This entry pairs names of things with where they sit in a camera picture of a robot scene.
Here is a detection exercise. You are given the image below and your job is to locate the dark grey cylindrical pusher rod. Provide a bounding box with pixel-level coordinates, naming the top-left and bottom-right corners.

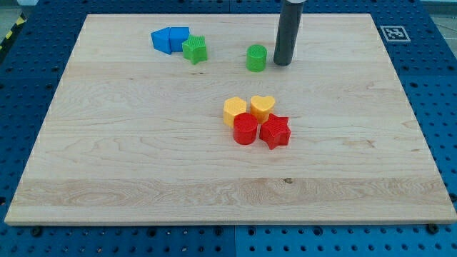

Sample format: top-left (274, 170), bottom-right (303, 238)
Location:
top-left (273, 0), bottom-right (305, 66)

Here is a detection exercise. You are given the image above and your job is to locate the green cylinder block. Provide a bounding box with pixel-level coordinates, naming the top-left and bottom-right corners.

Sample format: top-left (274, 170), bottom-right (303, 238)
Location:
top-left (246, 44), bottom-right (267, 72)

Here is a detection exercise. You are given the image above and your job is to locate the green star block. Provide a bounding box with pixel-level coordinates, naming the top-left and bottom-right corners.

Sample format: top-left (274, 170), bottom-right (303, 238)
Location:
top-left (181, 34), bottom-right (208, 65)

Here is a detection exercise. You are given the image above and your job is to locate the red star block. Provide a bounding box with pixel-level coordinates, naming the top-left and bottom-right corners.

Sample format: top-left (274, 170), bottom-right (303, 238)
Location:
top-left (259, 114), bottom-right (291, 150)

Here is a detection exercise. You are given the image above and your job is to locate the orange heart block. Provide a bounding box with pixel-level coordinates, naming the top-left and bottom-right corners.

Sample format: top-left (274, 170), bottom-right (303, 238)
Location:
top-left (250, 95), bottom-right (276, 124)

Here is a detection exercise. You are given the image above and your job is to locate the white fiducial marker tag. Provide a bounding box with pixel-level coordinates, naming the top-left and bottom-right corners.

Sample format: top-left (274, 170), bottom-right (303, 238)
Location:
top-left (380, 25), bottom-right (411, 42)

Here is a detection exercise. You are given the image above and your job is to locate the yellow hexagon block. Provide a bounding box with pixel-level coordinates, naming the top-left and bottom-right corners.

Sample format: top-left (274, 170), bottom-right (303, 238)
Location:
top-left (223, 96), bottom-right (247, 128)

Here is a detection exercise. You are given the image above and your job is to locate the red cylinder block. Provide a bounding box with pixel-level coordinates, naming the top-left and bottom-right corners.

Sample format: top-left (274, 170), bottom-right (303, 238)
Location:
top-left (233, 113), bottom-right (258, 145)

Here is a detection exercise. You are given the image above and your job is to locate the blue triangular block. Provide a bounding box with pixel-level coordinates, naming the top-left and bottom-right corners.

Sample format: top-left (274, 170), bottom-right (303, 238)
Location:
top-left (151, 27), bottom-right (172, 55)

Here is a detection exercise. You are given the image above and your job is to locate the wooden board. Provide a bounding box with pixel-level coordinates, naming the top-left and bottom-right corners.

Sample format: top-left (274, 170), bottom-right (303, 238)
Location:
top-left (5, 14), bottom-right (456, 226)

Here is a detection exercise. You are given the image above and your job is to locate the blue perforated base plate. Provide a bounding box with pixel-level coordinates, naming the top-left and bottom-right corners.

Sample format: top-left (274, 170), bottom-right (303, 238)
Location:
top-left (1, 0), bottom-right (456, 256)

